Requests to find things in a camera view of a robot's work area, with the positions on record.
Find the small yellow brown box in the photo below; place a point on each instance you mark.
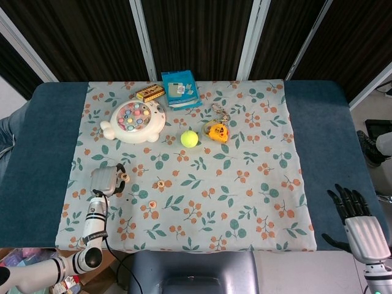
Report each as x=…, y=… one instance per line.
x=150, y=92

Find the dark folding partition screen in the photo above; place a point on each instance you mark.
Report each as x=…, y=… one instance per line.
x=199, y=30

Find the red white snack packet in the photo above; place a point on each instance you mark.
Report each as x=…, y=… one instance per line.
x=69, y=283

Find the black shoe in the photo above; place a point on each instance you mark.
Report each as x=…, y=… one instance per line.
x=367, y=147

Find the black flat box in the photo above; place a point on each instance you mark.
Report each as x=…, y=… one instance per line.
x=379, y=127

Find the blue card box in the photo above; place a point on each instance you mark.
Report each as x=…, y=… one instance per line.
x=180, y=90

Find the white seal fishing toy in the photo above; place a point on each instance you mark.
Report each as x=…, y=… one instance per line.
x=134, y=122

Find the floral printed tablecloth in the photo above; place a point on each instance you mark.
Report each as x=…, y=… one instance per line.
x=214, y=183

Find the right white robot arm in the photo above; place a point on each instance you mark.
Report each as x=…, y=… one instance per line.
x=378, y=278

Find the yellow-green tennis ball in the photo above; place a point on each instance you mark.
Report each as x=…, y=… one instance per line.
x=190, y=139

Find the grey robot torso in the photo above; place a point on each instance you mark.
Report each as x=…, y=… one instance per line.
x=193, y=271

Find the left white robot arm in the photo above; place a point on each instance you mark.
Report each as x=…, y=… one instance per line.
x=95, y=223

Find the blue jeans leg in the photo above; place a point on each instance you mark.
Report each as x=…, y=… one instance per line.
x=9, y=131

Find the colourful patterned packet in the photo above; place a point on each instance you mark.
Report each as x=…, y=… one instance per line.
x=24, y=258

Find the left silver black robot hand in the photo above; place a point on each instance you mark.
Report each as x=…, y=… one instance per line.
x=104, y=182

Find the light grey trouser leg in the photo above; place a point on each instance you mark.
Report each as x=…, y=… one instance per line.
x=385, y=144

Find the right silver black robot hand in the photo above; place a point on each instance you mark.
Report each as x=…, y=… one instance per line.
x=366, y=239

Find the wooden chess piece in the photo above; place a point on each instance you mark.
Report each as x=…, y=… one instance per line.
x=124, y=177
x=160, y=184
x=152, y=204

